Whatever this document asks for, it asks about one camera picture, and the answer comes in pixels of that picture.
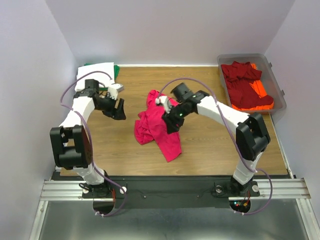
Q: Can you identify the aluminium mounting rail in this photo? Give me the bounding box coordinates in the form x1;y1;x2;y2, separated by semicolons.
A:
40;178;311;201

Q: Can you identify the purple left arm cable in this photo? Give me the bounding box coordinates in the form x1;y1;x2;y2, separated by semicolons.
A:
59;71;128;218

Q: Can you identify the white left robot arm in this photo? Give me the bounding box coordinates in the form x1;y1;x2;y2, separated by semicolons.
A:
49;79;126;197

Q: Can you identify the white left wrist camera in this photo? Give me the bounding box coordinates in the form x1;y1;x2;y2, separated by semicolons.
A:
106;83;125;100

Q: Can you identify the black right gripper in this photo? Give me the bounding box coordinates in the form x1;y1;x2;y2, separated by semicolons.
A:
162;101;190;134

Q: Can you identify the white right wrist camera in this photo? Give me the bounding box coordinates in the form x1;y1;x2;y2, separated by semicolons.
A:
155;95;174;114

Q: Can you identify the orange t shirt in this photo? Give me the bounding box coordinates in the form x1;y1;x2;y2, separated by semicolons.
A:
231;63;275;111

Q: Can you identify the pink t shirt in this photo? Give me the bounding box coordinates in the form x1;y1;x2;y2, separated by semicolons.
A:
133;89;182;163

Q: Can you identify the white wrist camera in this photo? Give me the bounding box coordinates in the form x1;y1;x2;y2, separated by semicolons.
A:
155;95;174;114
106;83;125;100

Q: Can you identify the clear plastic storage bin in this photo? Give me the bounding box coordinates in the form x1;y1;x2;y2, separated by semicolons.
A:
217;53;287;115

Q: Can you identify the folded white t shirt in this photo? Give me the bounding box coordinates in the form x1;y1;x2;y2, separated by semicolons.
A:
74;62;115;92

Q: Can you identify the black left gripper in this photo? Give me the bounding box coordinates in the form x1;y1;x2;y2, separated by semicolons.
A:
95;92;126;120

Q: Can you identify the dark red t shirt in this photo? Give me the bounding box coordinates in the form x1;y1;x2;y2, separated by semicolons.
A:
221;61;275;109

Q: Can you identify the folded green t shirt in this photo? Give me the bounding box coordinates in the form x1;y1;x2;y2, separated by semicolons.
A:
84;63;120;91

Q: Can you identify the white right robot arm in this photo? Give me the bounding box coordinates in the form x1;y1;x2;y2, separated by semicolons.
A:
155;83;271;195

